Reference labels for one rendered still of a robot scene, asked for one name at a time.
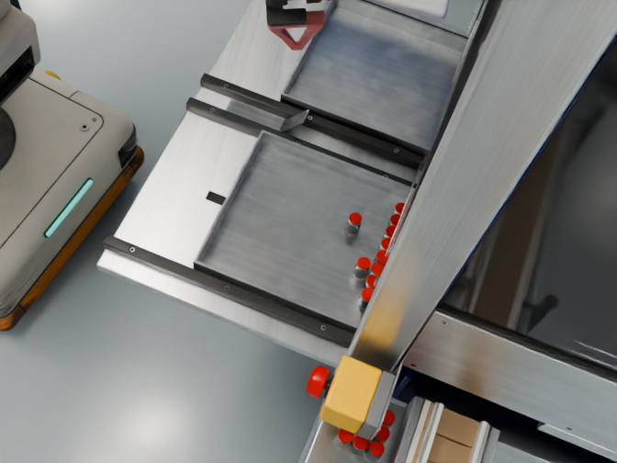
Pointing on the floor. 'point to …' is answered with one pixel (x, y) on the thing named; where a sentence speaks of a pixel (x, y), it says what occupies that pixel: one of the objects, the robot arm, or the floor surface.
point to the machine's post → (481, 160)
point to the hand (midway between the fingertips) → (295, 14)
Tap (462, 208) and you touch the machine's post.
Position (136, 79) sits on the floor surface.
